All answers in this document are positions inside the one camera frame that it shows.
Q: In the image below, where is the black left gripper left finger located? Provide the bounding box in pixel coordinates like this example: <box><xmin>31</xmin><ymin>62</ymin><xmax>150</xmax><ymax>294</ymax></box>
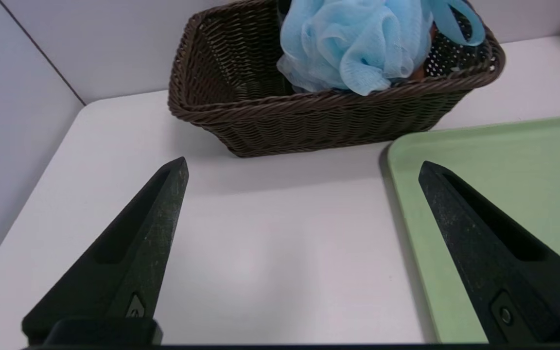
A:
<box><xmin>21</xmin><ymin>157</ymin><xmax>190</xmax><ymax>346</ymax></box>

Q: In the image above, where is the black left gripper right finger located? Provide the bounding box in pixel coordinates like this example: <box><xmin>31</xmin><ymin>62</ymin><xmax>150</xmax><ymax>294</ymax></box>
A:
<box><xmin>418</xmin><ymin>161</ymin><xmax>560</xmax><ymax>345</ymax></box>

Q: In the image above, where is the blue mesh bath loofah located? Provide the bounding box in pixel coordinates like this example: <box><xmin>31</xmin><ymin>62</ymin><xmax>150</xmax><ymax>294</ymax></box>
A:
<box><xmin>276</xmin><ymin>0</ymin><xmax>486</xmax><ymax>97</ymax></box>

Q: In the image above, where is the dark brown wicker basket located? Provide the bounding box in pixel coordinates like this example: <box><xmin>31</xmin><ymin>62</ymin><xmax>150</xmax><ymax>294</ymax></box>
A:
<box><xmin>167</xmin><ymin>0</ymin><xmax>507</xmax><ymax>158</ymax></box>

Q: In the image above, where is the green plastic tray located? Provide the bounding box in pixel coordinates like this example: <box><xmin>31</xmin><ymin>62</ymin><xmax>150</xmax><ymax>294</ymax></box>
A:
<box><xmin>386</xmin><ymin>114</ymin><xmax>560</xmax><ymax>345</ymax></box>

